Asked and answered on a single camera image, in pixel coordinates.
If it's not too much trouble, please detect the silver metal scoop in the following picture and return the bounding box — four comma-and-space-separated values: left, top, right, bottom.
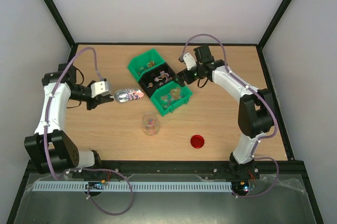
114, 88, 144, 103

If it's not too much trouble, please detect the green bin with gummy candies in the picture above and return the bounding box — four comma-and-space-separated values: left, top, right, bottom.
150, 82, 193, 116

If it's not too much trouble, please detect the green bin with lollipops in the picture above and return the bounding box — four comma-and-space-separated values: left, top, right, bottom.
127, 48, 165, 81

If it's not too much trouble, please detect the red jar lid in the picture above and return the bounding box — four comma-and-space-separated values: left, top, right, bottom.
190, 135, 205, 149

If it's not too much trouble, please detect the black bin with swirl lollipops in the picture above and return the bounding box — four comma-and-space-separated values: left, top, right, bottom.
138, 63, 176, 98

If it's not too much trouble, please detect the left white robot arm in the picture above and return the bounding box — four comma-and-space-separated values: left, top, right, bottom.
24, 64, 114, 174

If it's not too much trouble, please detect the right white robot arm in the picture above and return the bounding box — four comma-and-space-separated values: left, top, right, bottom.
178, 45, 278, 178

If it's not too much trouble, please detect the clear glass jar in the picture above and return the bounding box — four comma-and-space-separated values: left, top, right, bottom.
142, 113, 160, 136

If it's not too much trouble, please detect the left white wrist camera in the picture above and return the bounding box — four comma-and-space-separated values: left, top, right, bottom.
89, 79, 111, 98

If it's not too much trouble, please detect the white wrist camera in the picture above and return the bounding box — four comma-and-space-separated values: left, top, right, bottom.
179, 53, 196, 70
89, 79, 111, 98

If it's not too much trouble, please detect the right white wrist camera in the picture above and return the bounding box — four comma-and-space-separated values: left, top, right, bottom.
179, 53, 196, 70

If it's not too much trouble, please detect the light blue cable duct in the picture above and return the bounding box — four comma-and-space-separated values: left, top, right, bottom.
32, 181, 232, 192

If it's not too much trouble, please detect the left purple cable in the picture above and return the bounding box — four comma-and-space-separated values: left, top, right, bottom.
43, 47, 134, 216

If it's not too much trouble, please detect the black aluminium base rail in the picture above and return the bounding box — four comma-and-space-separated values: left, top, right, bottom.
26, 159, 306, 180

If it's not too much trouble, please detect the black frame post left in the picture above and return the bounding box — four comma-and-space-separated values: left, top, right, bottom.
43, 0, 75, 48

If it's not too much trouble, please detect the black frame post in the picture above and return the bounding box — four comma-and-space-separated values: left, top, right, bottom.
43, 0, 75, 48
257, 0, 292, 50

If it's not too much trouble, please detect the black frame post right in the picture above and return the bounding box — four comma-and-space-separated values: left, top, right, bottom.
257, 0, 292, 50

